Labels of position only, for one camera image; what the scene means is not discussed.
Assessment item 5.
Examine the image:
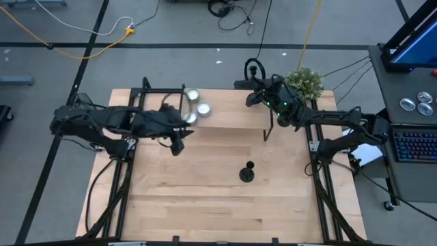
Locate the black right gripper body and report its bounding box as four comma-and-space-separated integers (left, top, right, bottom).
263, 76, 286, 111

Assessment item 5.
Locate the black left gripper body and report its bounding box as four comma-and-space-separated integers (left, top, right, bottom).
155, 102, 186, 157

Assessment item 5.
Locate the black power strip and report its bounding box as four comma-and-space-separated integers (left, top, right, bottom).
234, 79, 260, 91

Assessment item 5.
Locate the wooden shelf with black legs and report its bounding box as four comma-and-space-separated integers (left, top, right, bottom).
176, 84, 274, 142

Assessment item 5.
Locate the green potted plant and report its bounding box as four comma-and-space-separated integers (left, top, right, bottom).
285, 66, 324, 103

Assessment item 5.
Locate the black control box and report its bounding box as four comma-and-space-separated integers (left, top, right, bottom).
72, 92, 95, 107

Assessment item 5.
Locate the white paper sheet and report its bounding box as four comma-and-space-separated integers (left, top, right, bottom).
348, 126, 384, 167

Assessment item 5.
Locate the dark grey side table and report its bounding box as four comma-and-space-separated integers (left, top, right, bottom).
367, 43, 437, 126

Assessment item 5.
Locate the silver tin lid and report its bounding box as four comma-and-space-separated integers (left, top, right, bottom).
399, 98, 417, 112
417, 91, 434, 105
417, 102, 434, 117

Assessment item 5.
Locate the backlit keyboard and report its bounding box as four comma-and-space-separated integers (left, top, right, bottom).
391, 128, 437, 163

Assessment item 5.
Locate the computer monitor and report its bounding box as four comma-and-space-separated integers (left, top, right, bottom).
380, 0, 437, 73

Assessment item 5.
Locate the grey stand foot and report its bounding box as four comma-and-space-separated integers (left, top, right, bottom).
6, 0, 69, 8
0, 77, 35, 87

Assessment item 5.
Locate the grey keyboard tray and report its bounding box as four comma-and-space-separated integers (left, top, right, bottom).
377, 123, 437, 203

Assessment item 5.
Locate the black object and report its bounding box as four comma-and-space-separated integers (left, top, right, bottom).
0, 105, 14, 122

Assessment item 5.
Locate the black looped cable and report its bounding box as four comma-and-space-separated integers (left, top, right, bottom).
243, 0, 274, 82

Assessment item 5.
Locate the black aluminium frame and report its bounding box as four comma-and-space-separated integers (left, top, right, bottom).
76, 77, 368, 246

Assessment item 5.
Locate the thin black cable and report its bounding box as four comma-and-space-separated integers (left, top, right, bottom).
132, 0, 160, 28
335, 66, 373, 104
332, 59, 372, 91
322, 55, 372, 79

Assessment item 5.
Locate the coiled black cable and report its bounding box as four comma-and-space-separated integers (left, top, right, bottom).
207, 0, 256, 37

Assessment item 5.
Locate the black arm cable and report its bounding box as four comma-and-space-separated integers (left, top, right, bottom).
84, 157, 117, 235

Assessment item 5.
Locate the yellow extension cable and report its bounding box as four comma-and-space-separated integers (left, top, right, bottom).
0, 5, 136, 59

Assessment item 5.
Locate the white cable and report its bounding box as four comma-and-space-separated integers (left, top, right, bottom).
33, 0, 135, 37

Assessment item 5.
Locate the black floor cable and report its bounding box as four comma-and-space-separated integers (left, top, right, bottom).
360, 170, 437, 223

